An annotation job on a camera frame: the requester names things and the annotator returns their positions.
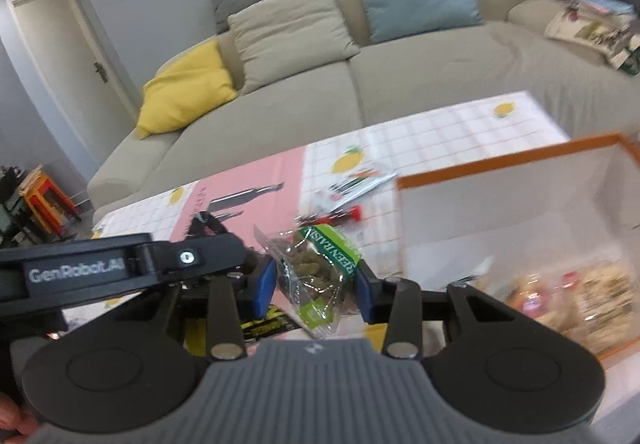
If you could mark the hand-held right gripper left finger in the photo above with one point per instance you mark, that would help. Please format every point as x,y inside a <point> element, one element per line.
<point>263,286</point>

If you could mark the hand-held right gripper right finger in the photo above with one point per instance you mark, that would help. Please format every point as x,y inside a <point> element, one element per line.
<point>364,291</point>

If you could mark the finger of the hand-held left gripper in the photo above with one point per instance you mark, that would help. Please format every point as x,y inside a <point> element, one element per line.
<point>220,222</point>
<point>187,257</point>

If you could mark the black green snack packet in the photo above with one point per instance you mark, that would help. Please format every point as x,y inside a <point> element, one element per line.
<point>265,324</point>

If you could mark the green raisin packet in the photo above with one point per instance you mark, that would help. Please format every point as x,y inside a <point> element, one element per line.
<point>312,274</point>

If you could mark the white carrot print packet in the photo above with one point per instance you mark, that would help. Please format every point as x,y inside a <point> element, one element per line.
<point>357,184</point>

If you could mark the orange cardboard box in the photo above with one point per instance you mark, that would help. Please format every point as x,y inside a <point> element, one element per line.
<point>500,224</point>

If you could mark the round cookie packet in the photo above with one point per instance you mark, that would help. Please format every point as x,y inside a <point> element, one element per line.
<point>532,301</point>

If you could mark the white waffle packet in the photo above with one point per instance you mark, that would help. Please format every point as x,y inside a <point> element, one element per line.
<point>600,296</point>

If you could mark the person's left hand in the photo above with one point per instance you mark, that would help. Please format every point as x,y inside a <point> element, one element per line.
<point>15,419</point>

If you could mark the stack of colourful stools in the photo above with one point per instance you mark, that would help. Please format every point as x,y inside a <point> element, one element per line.
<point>42,196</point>

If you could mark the yellow pillow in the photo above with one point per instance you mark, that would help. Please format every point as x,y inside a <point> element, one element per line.
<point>185,89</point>

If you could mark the pink white checked tablecloth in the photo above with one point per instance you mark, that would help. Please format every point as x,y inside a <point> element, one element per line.
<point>440,139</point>

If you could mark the beige pillow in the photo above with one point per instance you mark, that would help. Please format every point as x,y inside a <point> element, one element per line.
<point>290,34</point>

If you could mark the white door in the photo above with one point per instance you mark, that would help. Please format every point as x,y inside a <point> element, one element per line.
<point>60,54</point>

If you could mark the beige sofa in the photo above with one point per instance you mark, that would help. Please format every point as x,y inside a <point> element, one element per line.
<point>425,79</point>

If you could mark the stack of books and magazines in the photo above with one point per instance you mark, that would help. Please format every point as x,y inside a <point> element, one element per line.
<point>585,31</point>

